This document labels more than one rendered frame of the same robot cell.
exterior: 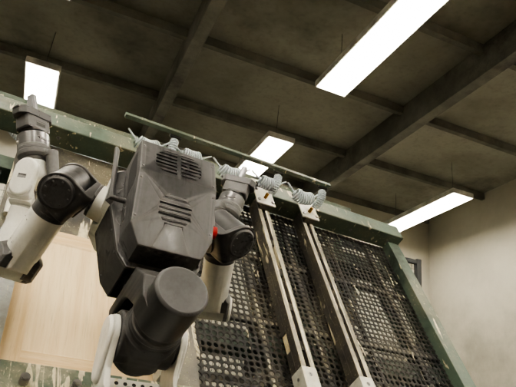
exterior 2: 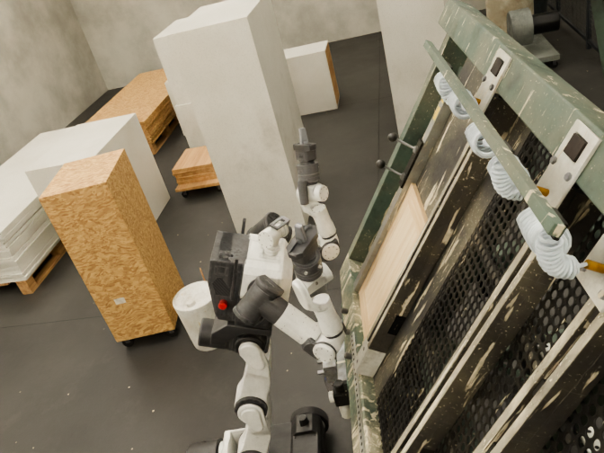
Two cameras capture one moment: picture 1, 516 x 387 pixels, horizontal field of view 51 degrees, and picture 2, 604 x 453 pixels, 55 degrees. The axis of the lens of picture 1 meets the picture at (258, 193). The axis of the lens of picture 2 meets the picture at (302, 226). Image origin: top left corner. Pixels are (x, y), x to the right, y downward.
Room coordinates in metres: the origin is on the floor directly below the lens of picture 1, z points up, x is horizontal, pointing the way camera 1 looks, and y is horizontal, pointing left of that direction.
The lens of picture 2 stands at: (2.54, -1.07, 2.45)
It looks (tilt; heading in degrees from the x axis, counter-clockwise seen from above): 30 degrees down; 126
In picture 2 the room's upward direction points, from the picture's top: 16 degrees counter-clockwise
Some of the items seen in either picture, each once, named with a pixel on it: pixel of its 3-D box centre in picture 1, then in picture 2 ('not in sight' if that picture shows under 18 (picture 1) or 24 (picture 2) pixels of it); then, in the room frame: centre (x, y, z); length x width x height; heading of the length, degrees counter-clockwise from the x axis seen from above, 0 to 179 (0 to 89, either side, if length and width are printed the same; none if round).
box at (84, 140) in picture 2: not in sight; (105, 186); (-1.80, 2.09, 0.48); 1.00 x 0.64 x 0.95; 111
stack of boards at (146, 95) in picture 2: not in sight; (146, 109); (-3.61, 4.62, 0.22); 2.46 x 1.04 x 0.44; 111
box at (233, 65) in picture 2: not in sight; (253, 118); (-0.28, 2.61, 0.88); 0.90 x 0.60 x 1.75; 111
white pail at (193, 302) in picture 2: not in sight; (201, 309); (0.09, 0.98, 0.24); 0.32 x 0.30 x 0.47; 111
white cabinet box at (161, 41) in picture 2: not in sight; (200, 56); (-1.70, 3.87, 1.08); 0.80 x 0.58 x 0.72; 111
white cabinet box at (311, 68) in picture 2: not in sight; (309, 78); (-1.05, 4.94, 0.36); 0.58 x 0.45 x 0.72; 21
